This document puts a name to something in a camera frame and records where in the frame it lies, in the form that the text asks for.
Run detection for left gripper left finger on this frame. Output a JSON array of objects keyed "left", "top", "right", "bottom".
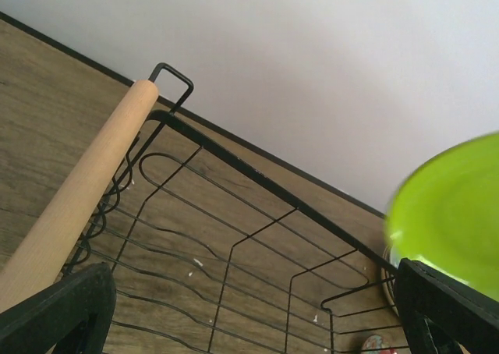
[{"left": 1, "top": 263, "right": 116, "bottom": 353}]

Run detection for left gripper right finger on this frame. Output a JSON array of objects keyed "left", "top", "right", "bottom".
[{"left": 395, "top": 258, "right": 498, "bottom": 353}]

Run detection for small red floral plate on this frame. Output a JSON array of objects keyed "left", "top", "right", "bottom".
[{"left": 360, "top": 335, "right": 397, "bottom": 354}]

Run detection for beige floral plate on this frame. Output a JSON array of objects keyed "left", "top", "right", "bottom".
[{"left": 380, "top": 246, "right": 400, "bottom": 316}]

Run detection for lime green plate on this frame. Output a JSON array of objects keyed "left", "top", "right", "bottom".
[{"left": 384, "top": 132, "right": 498, "bottom": 300}]

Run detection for left wooden rack handle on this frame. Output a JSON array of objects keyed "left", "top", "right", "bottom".
[{"left": 1, "top": 80, "right": 159, "bottom": 311}]

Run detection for black wire dish rack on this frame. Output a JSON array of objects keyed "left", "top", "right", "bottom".
[{"left": 64, "top": 64, "right": 409, "bottom": 353}]

